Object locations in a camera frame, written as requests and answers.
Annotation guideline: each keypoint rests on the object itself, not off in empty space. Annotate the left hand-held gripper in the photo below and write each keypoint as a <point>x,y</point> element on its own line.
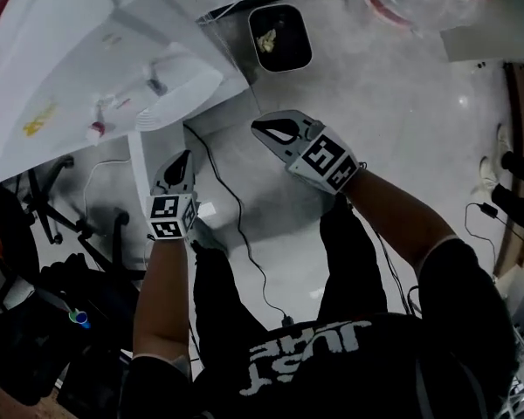
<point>170,216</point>

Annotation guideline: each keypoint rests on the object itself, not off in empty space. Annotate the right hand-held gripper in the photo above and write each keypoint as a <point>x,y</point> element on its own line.
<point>327,160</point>

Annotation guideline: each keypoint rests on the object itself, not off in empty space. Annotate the white water dispenser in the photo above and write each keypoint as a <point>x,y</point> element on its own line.
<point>70,59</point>

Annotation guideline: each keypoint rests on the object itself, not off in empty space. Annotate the small blue cup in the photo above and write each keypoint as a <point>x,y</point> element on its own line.
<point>84,322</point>

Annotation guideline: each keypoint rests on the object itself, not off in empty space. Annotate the small green cup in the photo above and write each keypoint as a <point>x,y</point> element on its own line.
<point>74,316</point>

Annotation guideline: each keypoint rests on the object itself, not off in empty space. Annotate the person's right forearm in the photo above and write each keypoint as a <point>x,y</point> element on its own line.
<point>397,221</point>

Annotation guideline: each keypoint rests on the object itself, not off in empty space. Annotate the person's left forearm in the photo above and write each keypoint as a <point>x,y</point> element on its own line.
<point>161,295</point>

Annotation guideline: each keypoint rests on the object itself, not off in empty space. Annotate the person's left leg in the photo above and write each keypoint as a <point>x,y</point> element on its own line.
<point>220,304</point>

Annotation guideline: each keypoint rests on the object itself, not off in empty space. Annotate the person's leg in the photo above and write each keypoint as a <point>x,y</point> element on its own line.
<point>220,304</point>
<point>349,269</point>

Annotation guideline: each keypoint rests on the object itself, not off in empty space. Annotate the person's right leg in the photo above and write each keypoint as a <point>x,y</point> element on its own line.
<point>349,269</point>

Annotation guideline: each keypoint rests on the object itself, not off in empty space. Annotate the black office chair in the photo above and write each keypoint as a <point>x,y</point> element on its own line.
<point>48,321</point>

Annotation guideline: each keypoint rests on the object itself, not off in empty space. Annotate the grey metal lockers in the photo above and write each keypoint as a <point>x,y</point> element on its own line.
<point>493,44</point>

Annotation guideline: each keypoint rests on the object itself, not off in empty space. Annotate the brown wooden bench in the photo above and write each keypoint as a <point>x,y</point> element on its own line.
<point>521,146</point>

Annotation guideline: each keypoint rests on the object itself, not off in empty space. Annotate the person's dark green printed shirt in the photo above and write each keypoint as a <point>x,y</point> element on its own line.
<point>375,365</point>

